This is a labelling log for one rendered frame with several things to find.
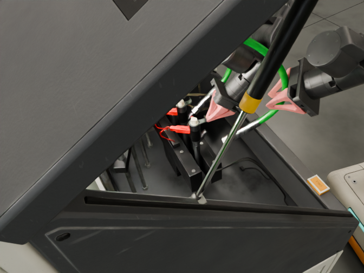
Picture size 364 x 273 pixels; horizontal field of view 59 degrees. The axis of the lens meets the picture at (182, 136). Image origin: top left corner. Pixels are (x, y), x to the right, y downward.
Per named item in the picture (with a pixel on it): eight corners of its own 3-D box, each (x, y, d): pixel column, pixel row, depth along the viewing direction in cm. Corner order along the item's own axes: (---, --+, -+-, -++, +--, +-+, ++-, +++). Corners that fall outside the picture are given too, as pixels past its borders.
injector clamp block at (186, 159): (222, 192, 101) (221, 162, 90) (193, 205, 99) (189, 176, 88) (177, 124, 123) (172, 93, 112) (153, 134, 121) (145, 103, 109)
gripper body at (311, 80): (289, 101, 59) (327, 88, 54) (295, 59, 64) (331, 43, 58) (309, 118, 62) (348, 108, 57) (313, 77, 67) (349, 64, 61)
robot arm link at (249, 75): (279, 70, 71) (270, 56, 75) (259, 57, 68) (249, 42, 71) (257, 92, 75) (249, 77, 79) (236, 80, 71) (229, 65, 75)
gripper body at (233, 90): (208, 82, 78) (228, 59, 74) (238, 97, 84) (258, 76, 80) (215, 100, 74) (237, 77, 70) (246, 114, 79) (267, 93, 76)
